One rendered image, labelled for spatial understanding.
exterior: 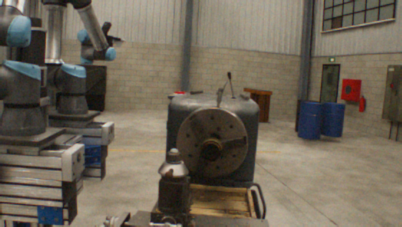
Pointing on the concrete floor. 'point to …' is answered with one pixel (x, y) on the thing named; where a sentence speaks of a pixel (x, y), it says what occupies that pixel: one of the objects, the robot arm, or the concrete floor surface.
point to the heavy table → (260, 102)
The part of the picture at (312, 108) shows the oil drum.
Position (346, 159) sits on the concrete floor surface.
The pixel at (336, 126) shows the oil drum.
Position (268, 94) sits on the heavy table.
